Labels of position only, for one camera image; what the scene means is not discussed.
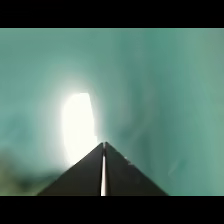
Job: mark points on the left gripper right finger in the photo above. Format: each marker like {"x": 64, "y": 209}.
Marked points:
{"x": 126, "y": 176}

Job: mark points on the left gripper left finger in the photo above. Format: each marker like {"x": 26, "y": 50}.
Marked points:
{"x": 85, "y": 176}

